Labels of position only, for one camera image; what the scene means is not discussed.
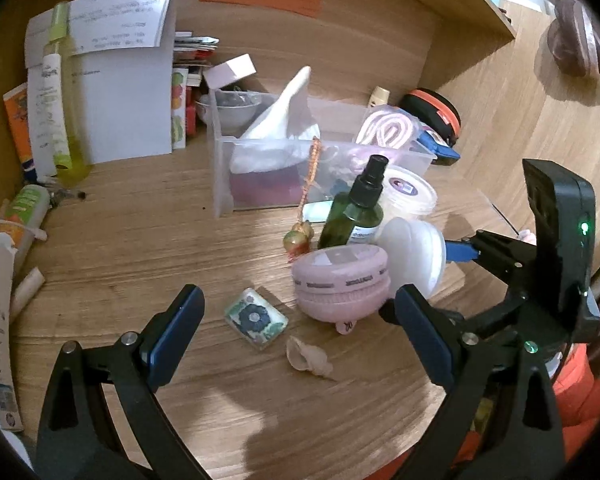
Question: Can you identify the white round cotton pad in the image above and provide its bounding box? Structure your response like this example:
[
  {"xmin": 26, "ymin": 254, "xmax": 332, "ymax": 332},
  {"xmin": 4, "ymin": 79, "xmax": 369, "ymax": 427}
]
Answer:
[{"xmin": 377, "ymin": 218, "xmax": 446, "ymax": 299}]

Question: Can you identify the white tape roll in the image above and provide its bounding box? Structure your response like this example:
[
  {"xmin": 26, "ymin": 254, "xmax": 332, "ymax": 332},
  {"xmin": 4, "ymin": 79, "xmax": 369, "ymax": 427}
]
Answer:
[{"xmin": 379, "ymin": 165, "xmax": 438, "ymax": 221}]

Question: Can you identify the dark green spray bottle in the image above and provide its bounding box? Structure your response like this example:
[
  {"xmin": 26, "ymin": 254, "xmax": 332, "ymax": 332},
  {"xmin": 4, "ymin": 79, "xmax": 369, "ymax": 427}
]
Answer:
[{"xmin": 317, "ymin": 154, "xmax": 389, "ymax": 249}]

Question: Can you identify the pink round compact case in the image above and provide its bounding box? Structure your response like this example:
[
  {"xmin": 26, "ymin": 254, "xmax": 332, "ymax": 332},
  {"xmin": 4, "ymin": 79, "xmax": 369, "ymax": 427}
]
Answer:
[{"xmin": 291, "ymin": 244, "xmax": 390, "ymax": 335}]

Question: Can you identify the mint green tube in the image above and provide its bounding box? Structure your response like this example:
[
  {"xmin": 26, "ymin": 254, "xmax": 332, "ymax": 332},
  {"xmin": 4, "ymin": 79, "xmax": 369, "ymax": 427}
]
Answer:
[{"xmin": 302, "ymin": 200, "xmax": 332, "ymax": 223}]

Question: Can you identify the beaded charm with bell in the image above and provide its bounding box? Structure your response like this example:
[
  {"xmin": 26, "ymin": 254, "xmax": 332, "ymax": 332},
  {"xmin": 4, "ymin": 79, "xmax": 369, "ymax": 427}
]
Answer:
[{"xmin": 283, "ymin": 136, "xmax": 322, "ymax": 262}]

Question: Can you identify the white plastic bag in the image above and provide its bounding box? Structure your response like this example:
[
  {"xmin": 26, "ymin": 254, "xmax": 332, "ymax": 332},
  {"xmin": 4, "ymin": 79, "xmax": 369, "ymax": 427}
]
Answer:
[{"xmin": 230, "ymin": 66, "xmax": 321, "ymax": 174}]

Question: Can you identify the clear plastic storage bin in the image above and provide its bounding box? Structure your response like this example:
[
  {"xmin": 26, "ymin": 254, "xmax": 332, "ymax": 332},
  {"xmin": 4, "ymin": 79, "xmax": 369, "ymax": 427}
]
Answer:
[{"xmin": 202, "ymin": 90, "xmax": 437, "ymax": 217}]

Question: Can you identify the blue pencil pouch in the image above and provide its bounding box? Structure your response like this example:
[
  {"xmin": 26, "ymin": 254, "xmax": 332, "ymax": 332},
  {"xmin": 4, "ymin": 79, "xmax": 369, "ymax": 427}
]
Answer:
[{"xmin": 417, "ymin": 126, "xmax": 460, "ymax": 166}]

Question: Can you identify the black orange zipper case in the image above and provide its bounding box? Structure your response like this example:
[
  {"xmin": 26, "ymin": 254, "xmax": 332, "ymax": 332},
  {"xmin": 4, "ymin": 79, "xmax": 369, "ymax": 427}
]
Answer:
[{"xmin": 399, "ymin": 88, "xmax": 462, "ymax": 148}]

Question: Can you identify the small cream lotion bottle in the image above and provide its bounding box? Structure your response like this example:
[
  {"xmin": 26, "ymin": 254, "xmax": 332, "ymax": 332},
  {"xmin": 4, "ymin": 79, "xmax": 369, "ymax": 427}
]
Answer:
[{"xmin": 367, "ymin": 86, "xmax": 390, "ymax": 108}]

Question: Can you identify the beige seashell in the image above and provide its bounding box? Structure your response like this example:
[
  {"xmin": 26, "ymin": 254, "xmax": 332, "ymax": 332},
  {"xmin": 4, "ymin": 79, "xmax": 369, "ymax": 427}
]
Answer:
[{"xmin": 286, "ymin": 336, "xmax": 334, "ymax": 377}]

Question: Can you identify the green orange tube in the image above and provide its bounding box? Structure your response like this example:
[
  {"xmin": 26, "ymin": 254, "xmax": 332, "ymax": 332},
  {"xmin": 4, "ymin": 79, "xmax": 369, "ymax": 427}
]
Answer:
[{"xmin": 0, "ymin": 184, "xmax": 50, "ymax": 275}]

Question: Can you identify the clear glass bowl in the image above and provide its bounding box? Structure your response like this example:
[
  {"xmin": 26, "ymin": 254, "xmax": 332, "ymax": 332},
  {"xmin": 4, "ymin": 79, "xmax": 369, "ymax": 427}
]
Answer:
[{"xmin": 196, "ymin": 90, "xmax": 262, "ymax": 134}]

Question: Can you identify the small pink white box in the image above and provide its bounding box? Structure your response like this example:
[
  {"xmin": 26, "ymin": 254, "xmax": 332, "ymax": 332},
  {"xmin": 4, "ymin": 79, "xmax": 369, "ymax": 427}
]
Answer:
[{"xmin": 204, "ymin": 54, "xmax": 257, "ymax": 90}]

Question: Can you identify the fruit pattern carton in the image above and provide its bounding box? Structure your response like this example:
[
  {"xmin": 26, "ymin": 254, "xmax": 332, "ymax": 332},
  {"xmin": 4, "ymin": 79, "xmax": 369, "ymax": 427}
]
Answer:
[{"xmin": 171, "ymin": 67, "xmax": 187, "ymax": 150}]

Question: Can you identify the stack of books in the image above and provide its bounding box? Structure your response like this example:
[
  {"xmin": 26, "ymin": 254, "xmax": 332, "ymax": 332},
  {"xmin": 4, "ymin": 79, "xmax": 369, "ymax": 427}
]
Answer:
[{"xmin": 172, "ymin": 30, "xmax": 221, "ymax": 137}]

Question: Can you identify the yellow spray bottle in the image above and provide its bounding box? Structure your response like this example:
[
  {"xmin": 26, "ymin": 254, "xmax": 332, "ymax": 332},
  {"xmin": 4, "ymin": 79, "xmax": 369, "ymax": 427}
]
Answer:
[{"xmin": 41, "ymin": 1, "xmax": 91, "ymax": 188}]

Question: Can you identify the pink white striped cable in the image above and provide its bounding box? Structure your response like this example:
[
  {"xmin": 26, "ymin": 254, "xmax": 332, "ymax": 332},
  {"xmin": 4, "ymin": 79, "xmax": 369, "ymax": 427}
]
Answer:
[{"xmin": 354, "ymin": 109, "xmax": 417, "ymax": 150}]

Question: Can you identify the white hanging cord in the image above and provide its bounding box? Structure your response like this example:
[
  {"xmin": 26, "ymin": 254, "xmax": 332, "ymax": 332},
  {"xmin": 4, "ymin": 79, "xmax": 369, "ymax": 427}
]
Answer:
[{"xmin": 0, "ymin": 207, "xmax": 48, "ymax": 242}]

